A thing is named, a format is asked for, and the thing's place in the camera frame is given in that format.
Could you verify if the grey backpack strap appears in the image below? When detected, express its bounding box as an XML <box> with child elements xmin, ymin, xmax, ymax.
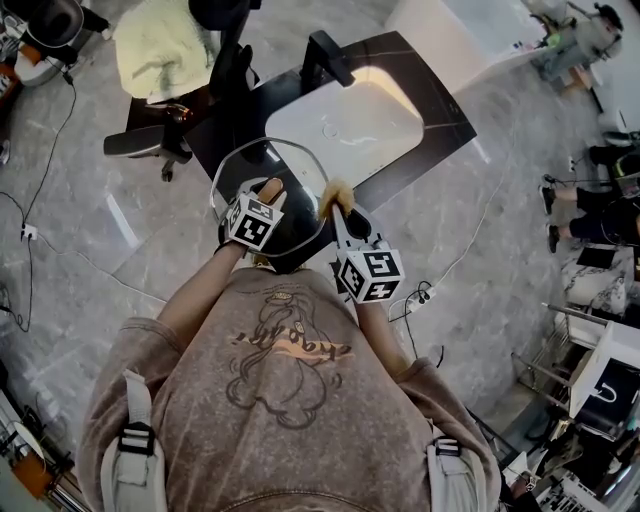
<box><xmin>424</xmin><ymin>434</ymin><xmax>489</xmax><ymax>512</ymax></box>
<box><xmin>99</xmin><ymin>368</ymin><xmax>169</xmax><ymax>512</ymax></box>

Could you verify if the person's left forearm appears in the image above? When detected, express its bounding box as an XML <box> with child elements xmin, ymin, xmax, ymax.
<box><xmin>155</xmin><ymin>243</ymin><xmax>250</xmax><ymax>331</ymax></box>

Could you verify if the pale yellow chair cushion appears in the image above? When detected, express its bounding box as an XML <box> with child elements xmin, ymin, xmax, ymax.
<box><xmin>113</xmin><ymin>8</ymin><xmax>217</xmax><ymax>105</ymax></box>

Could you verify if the black faucet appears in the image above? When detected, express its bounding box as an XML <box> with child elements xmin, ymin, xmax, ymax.
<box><xmin>298</xmin><ymin>29</ymin><xmax>357</xmax><ymax>97</ymax></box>

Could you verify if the black cable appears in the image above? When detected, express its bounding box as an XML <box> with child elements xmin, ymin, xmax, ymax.
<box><xmin>387</xmin><ymin>280</ymin><xmax>446</xmax><ymax>370</ymax></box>
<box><xmin>0</xmin><ymin>73</ymin><xmax>79</xmax><ymax>332</ymax></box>

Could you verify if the person's brown printed t-shirt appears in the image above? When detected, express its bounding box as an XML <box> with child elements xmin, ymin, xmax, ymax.
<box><xmin>74</xmin><ymin>267</ymin><xmax>504</xmax><ymax>512</ymax></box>

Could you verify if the white cable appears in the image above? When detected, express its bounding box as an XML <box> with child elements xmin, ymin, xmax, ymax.
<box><xmin>33</xmin><ymin>233</ymin><xmax>169</xmax><ymax>304</ymax></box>
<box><xmin>428</xmin><ymin>119</ymin><xmax>519</xmax><ymax>291</ymax></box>

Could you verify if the person's right forearm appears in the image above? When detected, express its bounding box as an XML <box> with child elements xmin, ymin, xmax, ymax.
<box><xmin>353</xmin><ymin>295</ymin><xmax>419</xmax><ymax>384</ymax></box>

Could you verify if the metal wire rack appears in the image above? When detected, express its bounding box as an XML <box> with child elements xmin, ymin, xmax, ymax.
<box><xmin>510</xmin><ymin>302</ymin><xmax>616</xmax><ymax>416</ymax></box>

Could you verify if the marble patterned seat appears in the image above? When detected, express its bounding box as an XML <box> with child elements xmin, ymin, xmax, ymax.
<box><xmin>559</xmin><ymin>247</ymin><xmax>637</xmax><ymax>316</ymax></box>

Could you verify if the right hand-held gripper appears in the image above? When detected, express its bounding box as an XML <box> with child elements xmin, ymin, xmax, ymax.
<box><xmin>330</xmin><ymin>203</ymin><xmax>405</xmax><ymax>305</ymax></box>

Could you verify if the black sink cabinet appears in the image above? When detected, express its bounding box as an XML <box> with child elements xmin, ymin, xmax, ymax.
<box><xmin>185</xmin><ymin>30</ymin><xmax>479</xmax><ymax>275</ymax></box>

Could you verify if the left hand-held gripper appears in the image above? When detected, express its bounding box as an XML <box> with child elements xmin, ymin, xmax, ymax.
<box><xmin>215</xmin><ymin>177</ymin><xmax>290</xmax><ymax>256</ymax></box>

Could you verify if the white counter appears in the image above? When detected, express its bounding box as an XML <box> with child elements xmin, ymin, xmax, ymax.
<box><xmin>383</xmin><ymin>0</ymin><xmax>549</xmax><ymax>97</ymax></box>

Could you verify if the black office chair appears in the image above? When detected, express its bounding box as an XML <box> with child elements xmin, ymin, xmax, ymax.
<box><xmin>102</xmin><ymin>0</ymin><xmax>262</xmax><ymax>184</ymax></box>

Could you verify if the tan scrubbing pad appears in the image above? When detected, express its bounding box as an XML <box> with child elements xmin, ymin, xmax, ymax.
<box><xmin>318</xmin><ymin>178</ymin><xmax>357</xmax><ymax>222</ymax></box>

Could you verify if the white box with black bag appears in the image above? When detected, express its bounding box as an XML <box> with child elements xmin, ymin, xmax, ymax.
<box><xmin>568</xmin><ymin>319</ymin><xmax>640</xmax><ymax>441</ymax></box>

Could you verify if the white sink basin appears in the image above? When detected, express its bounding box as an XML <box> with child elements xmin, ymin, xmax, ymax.
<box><xmin>263</xmin><ymin>64</ymin><xmax>427</xmax><ymax>184</ymax></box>

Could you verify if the black and white round appliance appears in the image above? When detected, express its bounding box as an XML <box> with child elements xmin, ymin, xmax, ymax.
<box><xmin>13</xmin><ymin>0</ymin><xmax>87</xmax><ymax>87</ymax></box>

